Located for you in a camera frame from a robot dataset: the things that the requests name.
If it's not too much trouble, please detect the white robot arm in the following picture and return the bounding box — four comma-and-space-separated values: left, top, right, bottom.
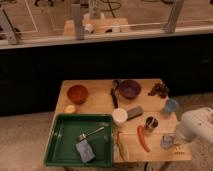
160, 107, 213, 149

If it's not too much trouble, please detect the metal can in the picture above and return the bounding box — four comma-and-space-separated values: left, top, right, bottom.
145, 116, 158, 132

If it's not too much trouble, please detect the blue plastic cup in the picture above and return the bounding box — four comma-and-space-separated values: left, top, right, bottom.
163, 98, 179, 114

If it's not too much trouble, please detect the gray sponge block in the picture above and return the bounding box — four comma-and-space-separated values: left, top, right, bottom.
127, 106, 144, 120

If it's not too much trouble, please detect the yellow banana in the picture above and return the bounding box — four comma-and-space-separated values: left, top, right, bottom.
116, 132, 129, 162

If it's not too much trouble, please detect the bunch of dark grapes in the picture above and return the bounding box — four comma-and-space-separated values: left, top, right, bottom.
148, 83, 169, 98

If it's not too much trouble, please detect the white cup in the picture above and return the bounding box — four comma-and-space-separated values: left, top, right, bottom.
112, 108, 128, 126

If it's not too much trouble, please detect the purple bowl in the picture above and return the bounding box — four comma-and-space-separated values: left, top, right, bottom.
118, 80, 141, 99

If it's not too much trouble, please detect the metal fork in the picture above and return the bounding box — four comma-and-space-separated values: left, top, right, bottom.
78, 127, 104, 141

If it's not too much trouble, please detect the black spatula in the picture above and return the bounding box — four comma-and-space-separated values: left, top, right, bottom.
110, 79, 120, 109

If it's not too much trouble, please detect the orange bowl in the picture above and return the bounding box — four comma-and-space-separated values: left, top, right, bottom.
67, 85, 89, 104

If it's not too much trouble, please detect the small yellow round fruit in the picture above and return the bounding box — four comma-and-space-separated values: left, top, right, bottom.
64, 105, 76, 114

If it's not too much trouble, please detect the green plastic tray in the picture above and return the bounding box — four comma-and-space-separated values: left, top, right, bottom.
44, 114, 114, 167

